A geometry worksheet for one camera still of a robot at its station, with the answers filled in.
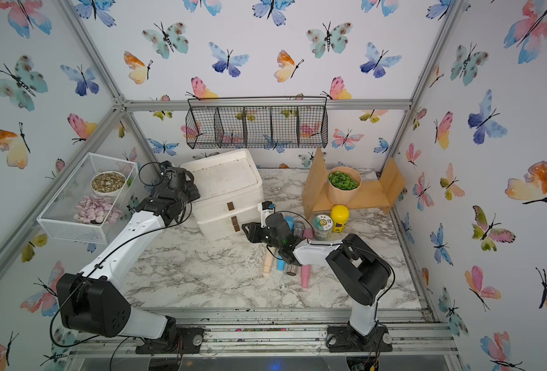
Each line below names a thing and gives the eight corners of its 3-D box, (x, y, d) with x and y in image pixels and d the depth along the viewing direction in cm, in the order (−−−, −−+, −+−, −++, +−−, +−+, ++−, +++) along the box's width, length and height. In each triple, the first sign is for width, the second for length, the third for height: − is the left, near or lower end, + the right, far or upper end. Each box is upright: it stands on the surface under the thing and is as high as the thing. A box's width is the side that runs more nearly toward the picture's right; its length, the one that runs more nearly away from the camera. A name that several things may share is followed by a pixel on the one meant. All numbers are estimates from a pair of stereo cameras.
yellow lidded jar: (329, 234, 101) (334, 220, 92) (327, 219, 106) (331, 204, 97) (345, 234, 101) (351, 220, 92) (342, 219, 106) (348, 204, 97)
